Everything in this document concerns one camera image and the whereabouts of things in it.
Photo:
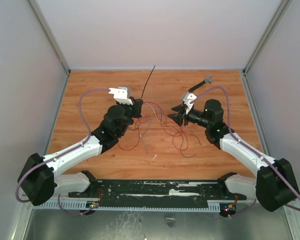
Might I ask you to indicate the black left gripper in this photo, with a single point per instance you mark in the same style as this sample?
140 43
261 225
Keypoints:
137 104

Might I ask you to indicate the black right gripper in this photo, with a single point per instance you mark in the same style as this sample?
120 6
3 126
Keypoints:
184 116

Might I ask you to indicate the black zip tie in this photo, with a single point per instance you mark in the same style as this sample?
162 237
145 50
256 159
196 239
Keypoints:
146 83

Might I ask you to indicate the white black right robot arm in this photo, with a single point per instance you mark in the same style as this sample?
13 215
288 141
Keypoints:
274 184

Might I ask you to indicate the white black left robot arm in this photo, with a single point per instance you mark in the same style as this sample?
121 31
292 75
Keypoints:
38 178

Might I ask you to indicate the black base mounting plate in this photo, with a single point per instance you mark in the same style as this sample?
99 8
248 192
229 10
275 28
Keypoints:
158 193

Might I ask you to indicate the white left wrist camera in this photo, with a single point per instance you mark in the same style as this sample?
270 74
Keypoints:
121 95

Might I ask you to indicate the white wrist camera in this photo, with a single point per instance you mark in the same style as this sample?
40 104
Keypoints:
121 95
188 99

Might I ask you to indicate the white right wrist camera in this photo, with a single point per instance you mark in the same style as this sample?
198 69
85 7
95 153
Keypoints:
188 99

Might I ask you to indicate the adjustable wrench black handle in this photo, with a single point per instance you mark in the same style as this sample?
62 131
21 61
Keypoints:
208 79

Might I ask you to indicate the grey slotted cable duct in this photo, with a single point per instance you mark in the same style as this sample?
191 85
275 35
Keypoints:
84 205

